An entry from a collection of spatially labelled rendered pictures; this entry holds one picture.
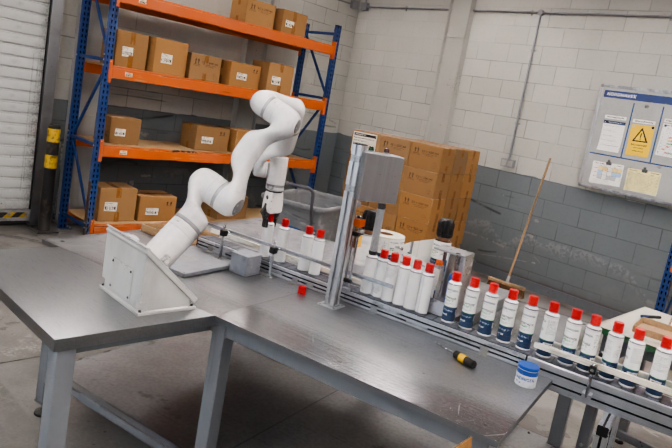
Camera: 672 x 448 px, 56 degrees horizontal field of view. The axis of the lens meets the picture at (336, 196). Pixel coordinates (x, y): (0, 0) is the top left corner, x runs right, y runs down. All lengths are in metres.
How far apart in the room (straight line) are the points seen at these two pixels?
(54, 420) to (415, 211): 4.51
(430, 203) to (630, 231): 1.99
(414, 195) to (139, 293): 4.24
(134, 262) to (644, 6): 5.74
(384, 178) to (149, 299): 0.98
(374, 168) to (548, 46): 5.00
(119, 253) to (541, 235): 5.42
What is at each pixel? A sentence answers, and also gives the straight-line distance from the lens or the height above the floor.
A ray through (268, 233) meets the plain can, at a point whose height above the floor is 1.00.
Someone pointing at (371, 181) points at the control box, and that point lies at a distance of 2.45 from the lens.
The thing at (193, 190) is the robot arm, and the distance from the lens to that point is 2.45.
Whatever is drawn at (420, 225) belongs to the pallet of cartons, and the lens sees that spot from 6.11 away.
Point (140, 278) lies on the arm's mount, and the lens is 2.22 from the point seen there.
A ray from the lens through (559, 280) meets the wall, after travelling 7.06.
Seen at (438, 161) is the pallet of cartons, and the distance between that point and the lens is 6.02.
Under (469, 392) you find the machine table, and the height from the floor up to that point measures 0.83.
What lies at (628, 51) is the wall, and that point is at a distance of 6.93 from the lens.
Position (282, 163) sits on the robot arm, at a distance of 2.84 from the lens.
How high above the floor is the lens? 1.65
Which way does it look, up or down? 9 degrees down
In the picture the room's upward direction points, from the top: 10 degrees clockwise
